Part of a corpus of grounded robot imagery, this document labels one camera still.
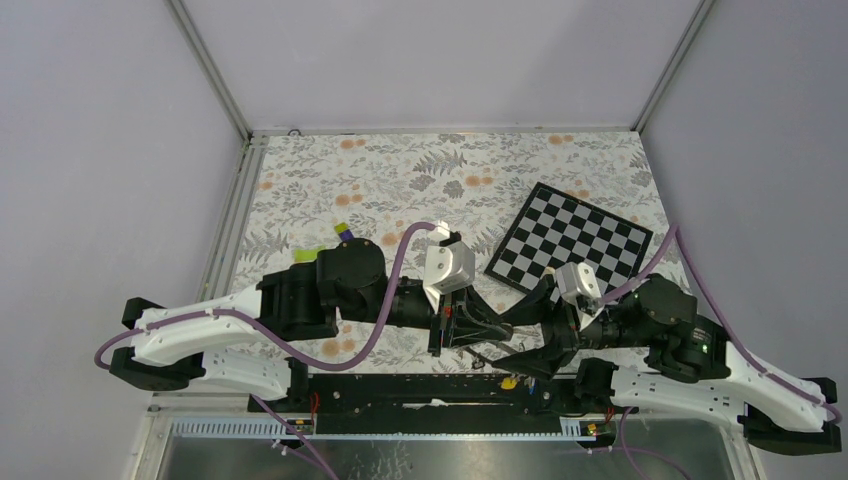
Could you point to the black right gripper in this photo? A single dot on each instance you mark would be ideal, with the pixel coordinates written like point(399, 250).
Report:
point(541, 360)

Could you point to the black white chessboard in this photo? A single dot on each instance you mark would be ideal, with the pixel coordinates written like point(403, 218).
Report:
point(553, 228)

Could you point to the green marker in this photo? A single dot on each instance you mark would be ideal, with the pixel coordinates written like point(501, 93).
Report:
point(305, 255)

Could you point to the purple yellow marker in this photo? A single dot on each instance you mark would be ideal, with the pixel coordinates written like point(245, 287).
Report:
point(343, 232)

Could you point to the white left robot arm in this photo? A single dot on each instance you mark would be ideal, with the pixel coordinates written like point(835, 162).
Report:
point(327, 313)

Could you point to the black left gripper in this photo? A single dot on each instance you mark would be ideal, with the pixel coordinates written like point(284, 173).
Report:
point(447, 318)

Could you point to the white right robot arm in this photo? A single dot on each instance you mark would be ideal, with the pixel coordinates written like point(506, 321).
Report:
point(651, 349)

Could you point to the black front rail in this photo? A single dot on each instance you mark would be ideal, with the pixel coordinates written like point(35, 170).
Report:
point(350, 393)

